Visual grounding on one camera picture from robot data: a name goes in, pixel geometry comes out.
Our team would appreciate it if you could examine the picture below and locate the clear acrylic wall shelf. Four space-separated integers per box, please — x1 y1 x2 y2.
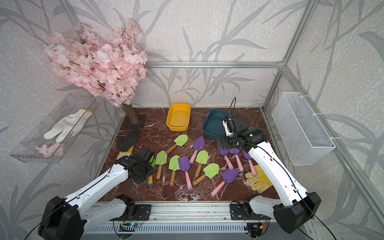
10 94 98 164

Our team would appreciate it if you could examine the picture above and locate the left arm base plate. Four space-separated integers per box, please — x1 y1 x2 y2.
111 205 152 222

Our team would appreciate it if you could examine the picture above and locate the yellow dotted work glove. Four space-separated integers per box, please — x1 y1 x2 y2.
246 165 273 194

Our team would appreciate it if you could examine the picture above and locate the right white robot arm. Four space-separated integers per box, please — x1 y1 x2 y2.
217 115 321 234

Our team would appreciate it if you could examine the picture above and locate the black and yellow glove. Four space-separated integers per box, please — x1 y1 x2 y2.
117 130 140 160

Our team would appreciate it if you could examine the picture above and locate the purple shovel pink handle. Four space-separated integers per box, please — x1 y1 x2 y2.
189 136 205 164
178 156 193 190
243 151 257 177
219 150 234 170
229 148 244 173
211 169 239 197

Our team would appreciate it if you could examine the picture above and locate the dark teal storage box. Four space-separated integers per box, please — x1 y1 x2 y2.
203 109 229 140

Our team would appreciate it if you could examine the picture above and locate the pink cherry blossom tree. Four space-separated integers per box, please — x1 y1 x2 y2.
45 20 148 124

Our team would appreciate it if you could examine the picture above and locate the white cotton glove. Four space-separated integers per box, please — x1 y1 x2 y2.
44 109 93 143

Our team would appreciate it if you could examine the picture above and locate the yellow plastic storage box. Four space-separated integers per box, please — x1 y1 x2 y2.
166 103 191 132

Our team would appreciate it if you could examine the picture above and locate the aluminium front rail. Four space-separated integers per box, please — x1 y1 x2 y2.
86 201 316 224

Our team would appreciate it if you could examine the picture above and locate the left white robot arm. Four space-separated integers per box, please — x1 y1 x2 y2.
38 147 155 240

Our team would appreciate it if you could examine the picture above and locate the white wire mesh basket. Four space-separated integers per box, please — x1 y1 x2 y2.
272 92 336 166

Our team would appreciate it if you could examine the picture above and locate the green shovel wooden handle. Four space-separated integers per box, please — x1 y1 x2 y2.
169 155 180 187
195 150 209 178
166 135 189 154
156 151 168 180
193 163 220 186

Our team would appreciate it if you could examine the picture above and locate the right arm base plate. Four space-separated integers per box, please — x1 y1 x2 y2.
230 201 271 222

